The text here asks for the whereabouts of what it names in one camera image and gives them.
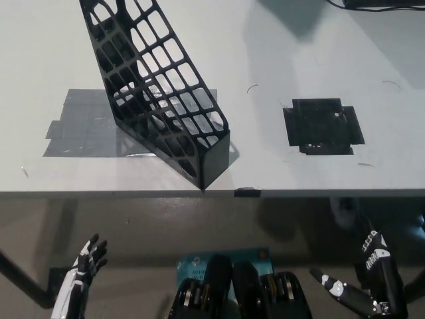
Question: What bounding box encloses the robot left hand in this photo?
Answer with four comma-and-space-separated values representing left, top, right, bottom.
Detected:
52, 233, 109, 319

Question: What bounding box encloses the black table leg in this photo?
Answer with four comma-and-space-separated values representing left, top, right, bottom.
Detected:
0, 249, 54, 308
402, 270, 425, 295

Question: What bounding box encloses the large grey tape patch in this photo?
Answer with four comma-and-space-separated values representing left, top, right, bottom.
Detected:
42, 88, 240, 159

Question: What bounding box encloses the black device with cable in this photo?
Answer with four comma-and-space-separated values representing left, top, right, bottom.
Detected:
327, 0, 425, 13

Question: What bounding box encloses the teal router box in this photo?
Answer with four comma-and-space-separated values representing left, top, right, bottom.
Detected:
175, 247, 275, 289

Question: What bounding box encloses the black lattice magazine stand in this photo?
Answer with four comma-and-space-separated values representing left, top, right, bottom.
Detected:
78, 0, 232, 193

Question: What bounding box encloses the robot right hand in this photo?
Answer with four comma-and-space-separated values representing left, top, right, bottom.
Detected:
309, 229, 409, 319

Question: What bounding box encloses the square black tape patch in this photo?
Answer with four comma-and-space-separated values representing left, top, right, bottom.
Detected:
282, 97, 367, 156

